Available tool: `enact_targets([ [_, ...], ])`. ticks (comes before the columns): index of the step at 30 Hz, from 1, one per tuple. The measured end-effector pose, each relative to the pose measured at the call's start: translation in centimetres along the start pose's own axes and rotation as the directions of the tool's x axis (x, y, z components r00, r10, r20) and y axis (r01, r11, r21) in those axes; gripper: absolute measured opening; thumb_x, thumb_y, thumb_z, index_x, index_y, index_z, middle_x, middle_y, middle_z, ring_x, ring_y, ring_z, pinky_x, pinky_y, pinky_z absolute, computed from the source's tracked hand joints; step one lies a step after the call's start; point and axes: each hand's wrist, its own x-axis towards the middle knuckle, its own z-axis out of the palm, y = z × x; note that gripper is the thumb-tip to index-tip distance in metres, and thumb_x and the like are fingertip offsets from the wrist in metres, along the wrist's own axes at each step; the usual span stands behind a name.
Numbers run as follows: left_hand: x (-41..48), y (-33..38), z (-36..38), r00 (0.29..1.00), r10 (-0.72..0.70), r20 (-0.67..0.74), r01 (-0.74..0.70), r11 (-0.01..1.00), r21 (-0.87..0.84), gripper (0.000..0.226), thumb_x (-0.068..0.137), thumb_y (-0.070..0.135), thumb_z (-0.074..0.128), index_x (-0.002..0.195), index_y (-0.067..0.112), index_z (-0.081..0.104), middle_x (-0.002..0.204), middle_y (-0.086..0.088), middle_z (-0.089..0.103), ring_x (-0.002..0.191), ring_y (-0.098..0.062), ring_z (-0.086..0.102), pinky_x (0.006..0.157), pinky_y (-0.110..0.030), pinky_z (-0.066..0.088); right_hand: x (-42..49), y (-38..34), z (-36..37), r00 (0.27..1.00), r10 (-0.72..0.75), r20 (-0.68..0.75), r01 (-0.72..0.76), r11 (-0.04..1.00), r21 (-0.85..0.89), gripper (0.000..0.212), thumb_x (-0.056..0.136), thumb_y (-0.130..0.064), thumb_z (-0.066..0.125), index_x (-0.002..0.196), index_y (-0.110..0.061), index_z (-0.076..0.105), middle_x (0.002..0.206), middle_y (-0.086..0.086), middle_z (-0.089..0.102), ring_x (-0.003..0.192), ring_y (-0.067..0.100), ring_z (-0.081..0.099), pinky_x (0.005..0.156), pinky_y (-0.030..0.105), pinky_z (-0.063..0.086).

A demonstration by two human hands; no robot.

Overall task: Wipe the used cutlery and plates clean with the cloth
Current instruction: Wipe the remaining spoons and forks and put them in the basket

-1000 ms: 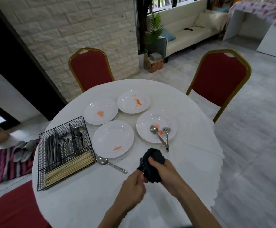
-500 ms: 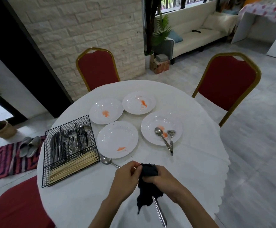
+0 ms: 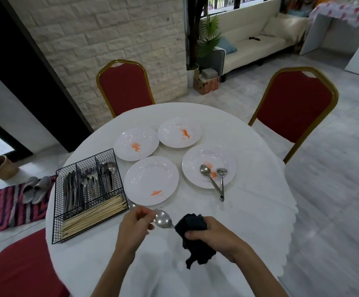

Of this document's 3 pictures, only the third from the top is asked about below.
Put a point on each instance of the person's right hand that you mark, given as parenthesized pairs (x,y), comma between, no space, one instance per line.
(222,241)

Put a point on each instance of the person's left hand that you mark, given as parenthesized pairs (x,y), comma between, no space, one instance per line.
(133,231)

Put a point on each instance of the black cleaning cloth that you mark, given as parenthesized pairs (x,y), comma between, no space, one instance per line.
(195,253)

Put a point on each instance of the bundle of wooden chopsticks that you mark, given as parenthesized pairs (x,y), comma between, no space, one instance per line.
(93,218)

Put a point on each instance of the white plate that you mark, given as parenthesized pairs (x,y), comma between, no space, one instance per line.
(170,132)
(226,157)
(151,176)
(145,137)

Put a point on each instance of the white round tablecloth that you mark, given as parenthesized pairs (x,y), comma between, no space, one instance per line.
(253,219)

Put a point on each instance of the grey slipper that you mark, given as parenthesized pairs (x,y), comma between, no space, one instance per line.
(41,190)
(29,190)

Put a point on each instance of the red gold banquet chair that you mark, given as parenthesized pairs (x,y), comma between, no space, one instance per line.
(294,108)
(125,89)
(21,269)

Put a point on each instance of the tall palm in woven pot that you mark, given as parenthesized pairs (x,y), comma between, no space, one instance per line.
(3,168)

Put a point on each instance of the orange brown crate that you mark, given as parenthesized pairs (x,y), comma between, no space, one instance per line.
(209,86)

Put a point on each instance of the small grey box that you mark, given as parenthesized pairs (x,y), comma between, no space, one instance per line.
(209,73)

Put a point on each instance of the cream sofa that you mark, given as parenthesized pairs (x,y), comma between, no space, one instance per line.
(250,49)

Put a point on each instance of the blue cushion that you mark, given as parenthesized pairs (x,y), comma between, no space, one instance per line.
(227,46)

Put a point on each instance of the black remote control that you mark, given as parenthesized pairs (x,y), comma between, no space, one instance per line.
(254,37)

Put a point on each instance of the potted palm in white pot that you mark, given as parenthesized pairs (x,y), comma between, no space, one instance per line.
(210,27)

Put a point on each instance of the white side table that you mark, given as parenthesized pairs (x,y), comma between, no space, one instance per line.
(314,37)

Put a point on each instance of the dark framed window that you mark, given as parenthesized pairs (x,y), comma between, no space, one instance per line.
(226,3)

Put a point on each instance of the colourful fabric heap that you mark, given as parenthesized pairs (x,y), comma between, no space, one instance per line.
(300,4)

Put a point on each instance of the floral tablecloth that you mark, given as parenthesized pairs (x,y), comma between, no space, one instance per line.
(346,10)

